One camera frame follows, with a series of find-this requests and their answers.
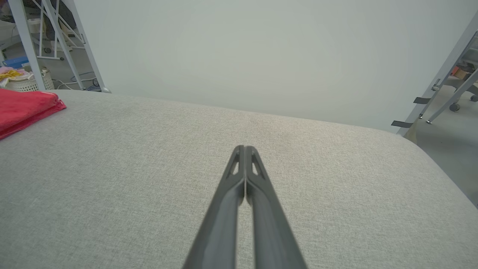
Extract yellow cloth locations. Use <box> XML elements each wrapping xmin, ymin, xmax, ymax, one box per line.
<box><xmin>0</xmin><ymin>69</ymin><xmax>24</xmax><ymax>81</ymax></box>

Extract grey fabric sofa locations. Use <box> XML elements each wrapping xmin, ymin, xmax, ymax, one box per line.
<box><xmin>0</xmin><ymin>89</ymin><xmax>478</xmax><ymax>269</ymax></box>

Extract floor cables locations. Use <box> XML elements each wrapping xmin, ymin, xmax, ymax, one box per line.
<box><xmin>52</xmin><ymin>71</ymin><xmax>102</xmax><ymax>92</ymax></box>

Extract blue box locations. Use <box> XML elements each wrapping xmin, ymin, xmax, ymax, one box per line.
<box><xmin>3</xmin><ymin>56</ymin><xmax>30</xmax><ymax>69</ymax></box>

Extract grey metal frame legs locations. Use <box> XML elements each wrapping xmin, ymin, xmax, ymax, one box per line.
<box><xmin>7</xmin><ymin>0</ymin><xmax>111</xmax><ymax>93</ymax></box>

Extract white perforated laundry basket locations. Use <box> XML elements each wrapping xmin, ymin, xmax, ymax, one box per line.
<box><xmin>4</xmin><ymin>67</ymin><xmax>55</xmax><ymax>92</ymax></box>

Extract office chair base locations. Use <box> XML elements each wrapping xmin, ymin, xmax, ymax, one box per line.
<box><xmin>444</xmin><ymin>62</ymin><xmax>478</xmax><ymax>113</ymax></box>

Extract folded red cloth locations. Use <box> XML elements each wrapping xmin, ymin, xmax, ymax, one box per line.
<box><xmin>0</xmin><ymin>88</ymin><xmax>67</xmax><ymax>140</ymax></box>

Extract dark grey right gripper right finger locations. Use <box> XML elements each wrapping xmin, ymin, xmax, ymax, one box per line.
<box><xmin>245</xmin><ymin>146</ymin><xmax>307</xmax><ymax>269</ymax></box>

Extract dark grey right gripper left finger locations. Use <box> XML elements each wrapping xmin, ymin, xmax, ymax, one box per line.
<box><xmin>183</xmin><ymin>145</ymin><xmax>245</xmax><ymax>269</ymax></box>

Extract grey frame leg with straps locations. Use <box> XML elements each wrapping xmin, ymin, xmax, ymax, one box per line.
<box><xmin>396</xmin><ymin>11</ymin><xmax>478</xmax><ymax>137</ymax></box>

